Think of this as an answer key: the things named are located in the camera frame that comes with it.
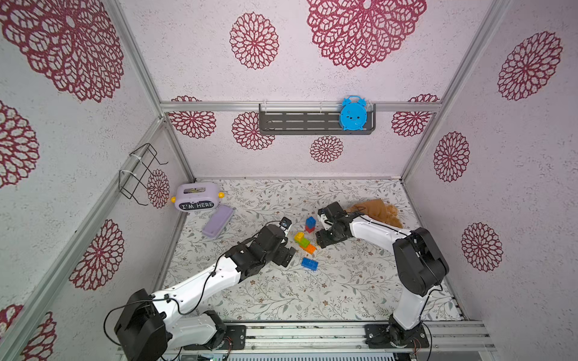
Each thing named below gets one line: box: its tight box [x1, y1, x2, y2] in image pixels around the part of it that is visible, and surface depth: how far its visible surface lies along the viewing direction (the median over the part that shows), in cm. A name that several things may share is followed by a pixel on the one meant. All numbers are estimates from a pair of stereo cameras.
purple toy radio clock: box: [170, 182, 226, 212], surface depth 105 cm
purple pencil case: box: [201, 204, 235, 240], surface depth 102 cm
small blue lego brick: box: [305, 216, 317, 230], surface depth 99 cm
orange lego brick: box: [301, 243, 317, 255], surface depth 96 cm
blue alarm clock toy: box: [339, 95, 368, 131], surface depth 91 cm
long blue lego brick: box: [301, 257, 319, 271], surface depth 92 cm
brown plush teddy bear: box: [347, 198, 404, 229], surface depth 99 cm
